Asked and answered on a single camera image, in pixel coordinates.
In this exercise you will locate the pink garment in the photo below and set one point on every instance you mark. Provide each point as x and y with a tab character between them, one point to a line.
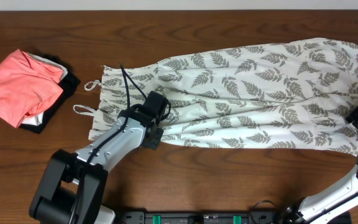
29	85

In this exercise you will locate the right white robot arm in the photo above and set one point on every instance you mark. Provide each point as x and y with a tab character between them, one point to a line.
332	201

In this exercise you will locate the white fern print dress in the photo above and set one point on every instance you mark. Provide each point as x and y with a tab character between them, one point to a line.
286	95

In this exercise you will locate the black garment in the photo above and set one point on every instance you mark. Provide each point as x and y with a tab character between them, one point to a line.
68	83

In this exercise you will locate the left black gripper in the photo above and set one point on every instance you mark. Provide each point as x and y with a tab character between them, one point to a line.
153	144

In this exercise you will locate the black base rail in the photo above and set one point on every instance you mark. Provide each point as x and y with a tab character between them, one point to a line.
256	214

